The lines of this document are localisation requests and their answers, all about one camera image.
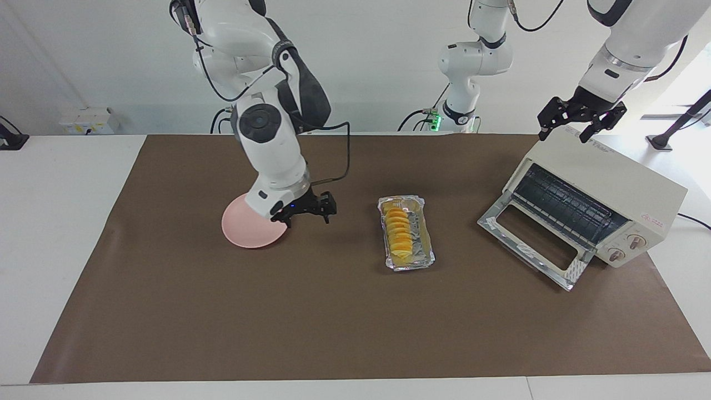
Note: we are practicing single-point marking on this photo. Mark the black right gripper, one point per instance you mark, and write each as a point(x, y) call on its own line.
point(308, 203)

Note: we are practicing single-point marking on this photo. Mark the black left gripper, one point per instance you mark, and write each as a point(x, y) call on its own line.
point(583, 105)

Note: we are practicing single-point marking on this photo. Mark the sliced yellow bread loaf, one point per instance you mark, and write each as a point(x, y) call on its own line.
point(399, 233)

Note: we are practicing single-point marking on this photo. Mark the silver foil baking tray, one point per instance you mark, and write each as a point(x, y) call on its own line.
point(425, 244)

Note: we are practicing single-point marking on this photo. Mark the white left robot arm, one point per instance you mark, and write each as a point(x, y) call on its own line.
point(639, 33)

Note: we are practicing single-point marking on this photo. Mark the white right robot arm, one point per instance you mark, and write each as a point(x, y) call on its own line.
point(272, 150)

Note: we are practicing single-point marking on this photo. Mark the cream toaster oven body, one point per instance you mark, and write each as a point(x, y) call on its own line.
point(611, 172)

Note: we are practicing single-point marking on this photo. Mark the glass toaster oven door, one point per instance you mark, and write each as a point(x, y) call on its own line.
point(522, 250)

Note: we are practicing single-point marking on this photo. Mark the beige oven knob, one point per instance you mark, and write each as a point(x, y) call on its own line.
point(615, 255)
point(636, 240)

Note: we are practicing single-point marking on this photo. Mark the pink round plate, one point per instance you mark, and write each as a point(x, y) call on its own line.
point(244, 230)

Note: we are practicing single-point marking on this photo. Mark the black stand with base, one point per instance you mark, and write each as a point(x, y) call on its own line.
point(661, 141)

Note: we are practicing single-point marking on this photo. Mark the brown table mat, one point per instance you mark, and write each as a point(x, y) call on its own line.
point(333, 322)

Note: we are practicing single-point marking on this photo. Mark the black table clamp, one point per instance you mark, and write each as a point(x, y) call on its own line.
point(14, 141)

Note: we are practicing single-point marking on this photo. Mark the white wall socket box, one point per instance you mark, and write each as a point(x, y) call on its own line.
point(83, 122)

